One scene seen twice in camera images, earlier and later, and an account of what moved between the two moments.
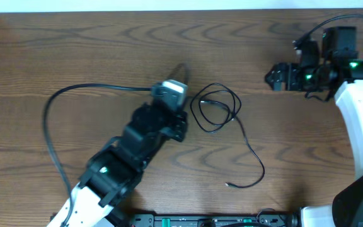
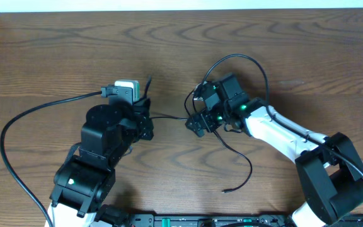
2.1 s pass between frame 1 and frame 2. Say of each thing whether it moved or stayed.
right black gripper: moved
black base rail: stayed
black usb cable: moved
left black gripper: moved
